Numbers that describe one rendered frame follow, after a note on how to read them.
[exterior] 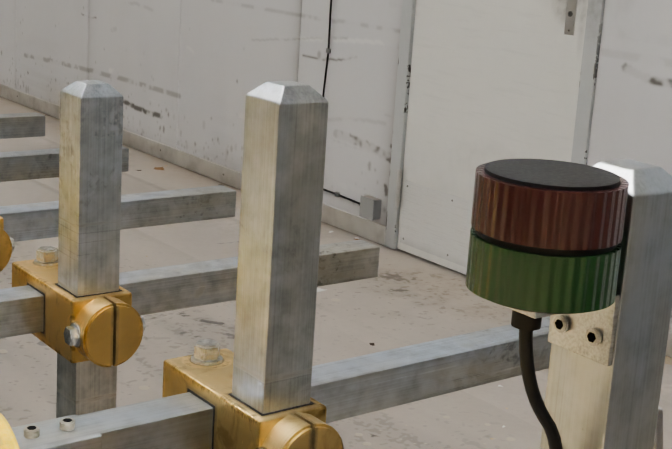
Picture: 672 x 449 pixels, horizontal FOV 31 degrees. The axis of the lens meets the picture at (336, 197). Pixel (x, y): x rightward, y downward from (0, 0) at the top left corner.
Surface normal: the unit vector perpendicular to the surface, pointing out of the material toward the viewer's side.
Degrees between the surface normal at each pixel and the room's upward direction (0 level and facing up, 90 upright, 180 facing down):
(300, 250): 90
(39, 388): 0
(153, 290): 90
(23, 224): 90
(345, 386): 90
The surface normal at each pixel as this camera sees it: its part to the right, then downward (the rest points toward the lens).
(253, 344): -0.80, 0.09
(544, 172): 0.06, -0.97
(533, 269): -0.28, 0.20
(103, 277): 0.60, 0.22
